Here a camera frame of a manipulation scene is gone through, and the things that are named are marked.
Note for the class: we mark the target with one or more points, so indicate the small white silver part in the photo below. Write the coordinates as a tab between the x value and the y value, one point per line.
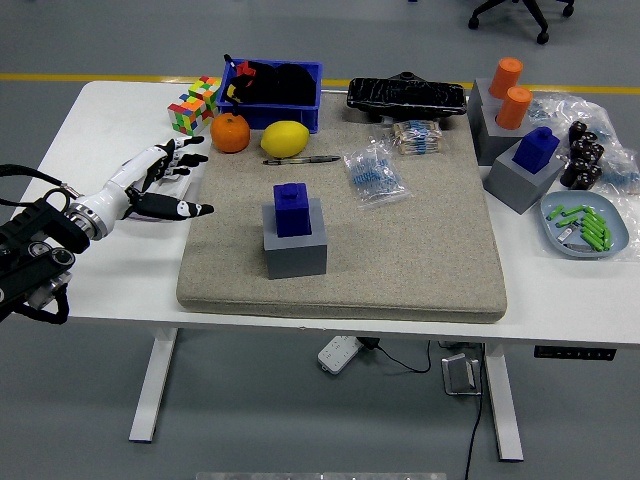
566	235

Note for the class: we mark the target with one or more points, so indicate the clear plastic parts bag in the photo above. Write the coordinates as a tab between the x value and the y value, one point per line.
560	112
622	172

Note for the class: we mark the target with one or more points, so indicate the blue-grey shallow dish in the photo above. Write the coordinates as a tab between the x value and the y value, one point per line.
552	237

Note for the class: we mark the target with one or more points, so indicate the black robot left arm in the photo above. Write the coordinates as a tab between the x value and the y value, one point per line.
35	225

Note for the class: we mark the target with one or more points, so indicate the large grey block holder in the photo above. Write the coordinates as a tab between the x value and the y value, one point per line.
482	135

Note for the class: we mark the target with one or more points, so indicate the clear bag of blue resistors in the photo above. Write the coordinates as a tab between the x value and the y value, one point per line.
372	172

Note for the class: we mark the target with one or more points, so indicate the white power strip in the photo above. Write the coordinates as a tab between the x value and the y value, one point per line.
340	352

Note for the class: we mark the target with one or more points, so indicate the red fabric piece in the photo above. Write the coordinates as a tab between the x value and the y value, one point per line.
246	68

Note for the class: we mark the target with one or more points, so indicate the white table leg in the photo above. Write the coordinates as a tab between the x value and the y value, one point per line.
152	390
505	410

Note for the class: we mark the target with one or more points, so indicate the black cylindrical capacitor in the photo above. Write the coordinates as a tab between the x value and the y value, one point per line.
582	181
580	148
577	131
596	151
590	138
594	171
571	172

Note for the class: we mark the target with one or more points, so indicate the black office chair base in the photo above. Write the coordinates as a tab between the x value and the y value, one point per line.
530	10

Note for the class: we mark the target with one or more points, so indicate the orange cylinder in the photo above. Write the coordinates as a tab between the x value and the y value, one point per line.
505	77
514	107

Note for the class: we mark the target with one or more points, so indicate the colourful puzzle cube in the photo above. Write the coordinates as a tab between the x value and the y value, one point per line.
187	117
205	90

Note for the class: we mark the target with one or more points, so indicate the small grey metal part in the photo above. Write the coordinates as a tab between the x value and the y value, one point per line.
579	247

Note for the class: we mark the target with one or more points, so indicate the green small cylinder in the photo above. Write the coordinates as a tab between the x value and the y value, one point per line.
573	210
555	212
592	241
567	221
607	240
594	232
595	215
595	225

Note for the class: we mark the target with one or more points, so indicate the silver metal stand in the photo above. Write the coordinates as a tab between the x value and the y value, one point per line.
457	375

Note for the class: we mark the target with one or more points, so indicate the black grey pen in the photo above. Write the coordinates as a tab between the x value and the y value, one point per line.
305	160

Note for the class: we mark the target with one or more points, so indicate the blue plastic bin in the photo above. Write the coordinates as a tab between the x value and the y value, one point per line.
280	117

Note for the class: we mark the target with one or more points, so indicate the white wall plate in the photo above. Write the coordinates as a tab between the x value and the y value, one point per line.
172	189

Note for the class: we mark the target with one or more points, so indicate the grey square seal holder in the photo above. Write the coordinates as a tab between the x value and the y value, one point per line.
515	187
295	257

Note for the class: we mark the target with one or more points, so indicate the orange fruit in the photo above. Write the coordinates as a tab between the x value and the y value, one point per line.
230	134

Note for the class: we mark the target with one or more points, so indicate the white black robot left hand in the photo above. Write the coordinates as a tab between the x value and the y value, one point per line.
120	180

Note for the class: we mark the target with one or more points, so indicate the black rear-view mirror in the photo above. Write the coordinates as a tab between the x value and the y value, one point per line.
405	95

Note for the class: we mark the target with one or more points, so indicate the black table control panel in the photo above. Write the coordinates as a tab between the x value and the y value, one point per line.
575	353

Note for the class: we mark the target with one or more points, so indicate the taped resistor bundle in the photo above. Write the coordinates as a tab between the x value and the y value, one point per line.
415	137

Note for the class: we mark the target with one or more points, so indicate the blue seal stamp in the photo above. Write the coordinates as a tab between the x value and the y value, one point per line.
535	150
292	210

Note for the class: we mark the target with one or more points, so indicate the grey-brown fabric mat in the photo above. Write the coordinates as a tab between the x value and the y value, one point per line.
400	250

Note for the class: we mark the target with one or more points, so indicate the yellow lemon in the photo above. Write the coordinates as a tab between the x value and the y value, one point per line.
285	140

